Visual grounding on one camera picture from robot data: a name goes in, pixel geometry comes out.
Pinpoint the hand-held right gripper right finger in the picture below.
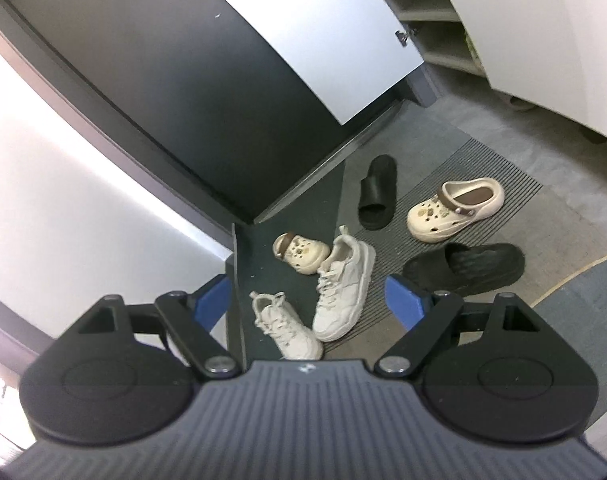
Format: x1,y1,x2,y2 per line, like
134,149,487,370
373,274,540,379

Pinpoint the cream clog with brown strap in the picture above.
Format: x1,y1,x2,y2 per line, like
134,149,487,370
407,179,504,244
272,233,331,275

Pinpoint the grey striped doormat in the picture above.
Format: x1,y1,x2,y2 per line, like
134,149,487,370
328,137,543,361

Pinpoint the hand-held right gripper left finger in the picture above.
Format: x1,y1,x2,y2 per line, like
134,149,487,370
76,275,242,380

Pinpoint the dark grey door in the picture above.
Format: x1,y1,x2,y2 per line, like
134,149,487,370
0,0,404,226

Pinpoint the cream lace-up sneaker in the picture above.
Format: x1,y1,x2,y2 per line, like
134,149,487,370
312,226,377,342
250,291,324,361

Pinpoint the grey cabinet door with hinge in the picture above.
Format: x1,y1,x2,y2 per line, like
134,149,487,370
184,0,425,126

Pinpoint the black slide sandal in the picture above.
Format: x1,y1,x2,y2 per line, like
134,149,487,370
357,156,398,231
402,242,525,297

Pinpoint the dark green mat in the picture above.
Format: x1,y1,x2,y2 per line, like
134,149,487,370
232,160,347,361

